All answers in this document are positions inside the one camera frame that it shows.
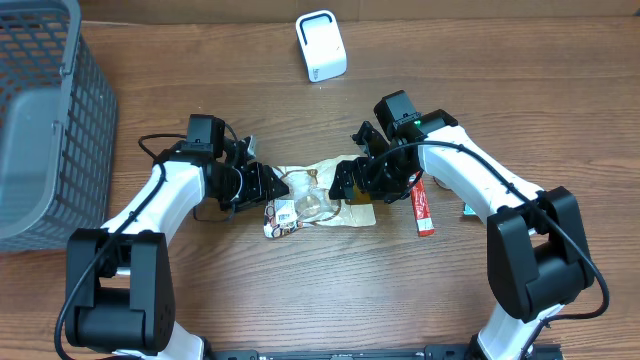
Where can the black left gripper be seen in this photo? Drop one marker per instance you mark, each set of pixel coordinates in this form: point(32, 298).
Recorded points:
point(251, 185)

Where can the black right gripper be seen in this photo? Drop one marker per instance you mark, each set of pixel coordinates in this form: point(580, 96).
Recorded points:
point(348, 176)

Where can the brown cookie snack bag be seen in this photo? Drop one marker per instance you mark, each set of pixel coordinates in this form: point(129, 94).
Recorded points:
point(308, 203)

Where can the red snack bar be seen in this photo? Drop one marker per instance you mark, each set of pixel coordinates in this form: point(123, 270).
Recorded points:
point(421, 209)

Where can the teal wet wipes pack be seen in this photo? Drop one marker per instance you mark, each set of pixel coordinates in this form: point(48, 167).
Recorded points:
point(468, 211)

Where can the green lidded jar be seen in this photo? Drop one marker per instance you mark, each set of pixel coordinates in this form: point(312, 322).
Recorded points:
point(441, 183)

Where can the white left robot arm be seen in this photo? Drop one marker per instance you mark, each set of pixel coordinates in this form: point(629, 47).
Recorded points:
point(119, 298)

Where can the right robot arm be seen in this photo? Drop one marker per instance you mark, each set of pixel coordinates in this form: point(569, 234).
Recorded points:
point(538, 259)

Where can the white barcode scanner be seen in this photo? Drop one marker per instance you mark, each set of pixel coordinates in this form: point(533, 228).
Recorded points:
point(321, 45)

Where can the grey plastic mesh basket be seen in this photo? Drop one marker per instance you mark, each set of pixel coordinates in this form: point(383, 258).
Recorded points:
point(59, 118)

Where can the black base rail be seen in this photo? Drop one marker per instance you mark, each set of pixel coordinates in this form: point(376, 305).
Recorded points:
point(437, 352)

